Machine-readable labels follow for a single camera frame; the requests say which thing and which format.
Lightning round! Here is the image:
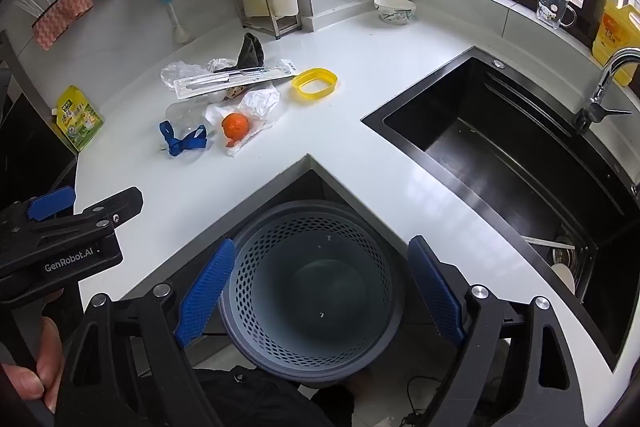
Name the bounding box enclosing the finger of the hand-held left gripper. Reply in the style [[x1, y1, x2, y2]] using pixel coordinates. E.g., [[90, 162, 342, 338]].
[[37, 187, 144, 248], [0, 186, 77, 235]]

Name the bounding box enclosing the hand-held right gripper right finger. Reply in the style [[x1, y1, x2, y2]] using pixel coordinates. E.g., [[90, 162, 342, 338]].
[[407, 235, 593, 427]]

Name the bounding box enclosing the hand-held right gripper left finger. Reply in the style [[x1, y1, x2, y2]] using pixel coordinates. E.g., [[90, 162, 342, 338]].
[[54, 238, 237, 427]]

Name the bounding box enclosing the blue-grey perforated waste basket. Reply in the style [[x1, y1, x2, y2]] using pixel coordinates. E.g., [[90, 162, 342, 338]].
[[219, 200, 407, 389]]

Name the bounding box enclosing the clear plastic bag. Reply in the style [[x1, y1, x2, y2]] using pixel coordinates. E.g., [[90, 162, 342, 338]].
[[160, 61, 208, 90]]

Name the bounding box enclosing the clear toothbrush package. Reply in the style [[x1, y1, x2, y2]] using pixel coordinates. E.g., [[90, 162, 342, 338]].
[[173, 59, 299, 100]]

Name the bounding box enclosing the dark grey cloth rag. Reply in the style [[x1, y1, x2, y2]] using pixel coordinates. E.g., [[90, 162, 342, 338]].
[[212, 33, 266, 75]]

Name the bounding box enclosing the person's left hand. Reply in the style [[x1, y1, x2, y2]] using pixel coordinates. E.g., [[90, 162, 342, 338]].
[[0, 289, 65, 410]]

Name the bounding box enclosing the green and yellow pouch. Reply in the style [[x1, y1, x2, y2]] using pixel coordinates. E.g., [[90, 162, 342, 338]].
[[51, 85, 106, 152]]

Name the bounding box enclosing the clear plastic container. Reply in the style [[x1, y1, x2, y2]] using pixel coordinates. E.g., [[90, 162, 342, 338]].
[[165, 99, 211, 132]]

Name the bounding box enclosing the white chopstick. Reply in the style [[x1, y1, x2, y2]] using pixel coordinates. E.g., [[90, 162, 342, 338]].
[[524, 237, 577, 251]]

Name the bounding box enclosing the white plate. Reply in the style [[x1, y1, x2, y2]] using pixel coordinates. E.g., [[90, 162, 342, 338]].
[[550, 263, 576, 295]]

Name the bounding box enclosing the orange fruit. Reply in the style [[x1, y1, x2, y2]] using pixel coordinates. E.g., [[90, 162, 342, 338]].
[[221, 112, 252, 150]]

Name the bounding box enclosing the metal sink strainer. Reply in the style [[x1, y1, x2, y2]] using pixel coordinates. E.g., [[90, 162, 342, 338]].
[[550, 232, 588, 268]]

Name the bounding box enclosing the black kitchen sink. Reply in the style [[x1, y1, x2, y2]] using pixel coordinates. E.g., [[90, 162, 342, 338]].
[[361, 45, 640, 374]]

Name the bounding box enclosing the white and blue bottle brush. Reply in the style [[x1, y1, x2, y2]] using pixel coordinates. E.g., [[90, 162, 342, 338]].
[[159, 0, 193, 45]]

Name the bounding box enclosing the pink zigzag dish cloth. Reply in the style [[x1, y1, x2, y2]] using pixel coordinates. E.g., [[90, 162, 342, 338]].
[[31, 0, 94, 52]]

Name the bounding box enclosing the metal board stand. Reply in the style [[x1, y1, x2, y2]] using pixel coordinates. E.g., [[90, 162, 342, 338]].
[[231, 0, 303, 41]]

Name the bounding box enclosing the chrome faucet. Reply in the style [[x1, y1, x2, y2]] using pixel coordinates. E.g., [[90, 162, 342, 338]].
[[573, 48, 640, 135]]

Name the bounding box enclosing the white patterned bowl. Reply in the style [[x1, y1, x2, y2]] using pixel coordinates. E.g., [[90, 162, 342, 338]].
[[373, 0, 417, 26]]

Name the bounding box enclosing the printed glass mug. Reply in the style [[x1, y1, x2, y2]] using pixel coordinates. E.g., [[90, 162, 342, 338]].
[[536, 0, 577, 30]]

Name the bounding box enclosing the yellow oil bottle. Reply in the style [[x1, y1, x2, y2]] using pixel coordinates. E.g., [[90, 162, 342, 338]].
[[592, 0, 640, 86]]

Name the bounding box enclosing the blue strap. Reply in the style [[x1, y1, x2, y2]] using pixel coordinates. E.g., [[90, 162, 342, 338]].
[[159, 120, 208, 156]]

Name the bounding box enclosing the yellow oval plastic ring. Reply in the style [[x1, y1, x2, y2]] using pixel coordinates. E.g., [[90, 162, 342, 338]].
[[291, 68, 339, 102]]

